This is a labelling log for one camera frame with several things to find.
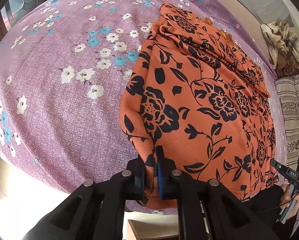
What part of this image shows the orange black floral garment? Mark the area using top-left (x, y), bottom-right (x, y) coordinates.
top-left (120, 2), bottom-right (278, 210)

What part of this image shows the person's right hand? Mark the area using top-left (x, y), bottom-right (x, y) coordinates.
top-left (280, 189), bottom-right (299, 219)

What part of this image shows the striped grey folded blanket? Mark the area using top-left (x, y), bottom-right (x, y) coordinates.
top-left (275, 74), bottom-right (299, 170)

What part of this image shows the beige floral crumpled cloth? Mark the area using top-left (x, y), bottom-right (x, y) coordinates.
top-left (260, 21), bottom-right (299, 77)

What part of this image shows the purple floral bed sheet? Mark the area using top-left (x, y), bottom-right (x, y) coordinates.
top-left (0, 0), bottom-right (289, 215)

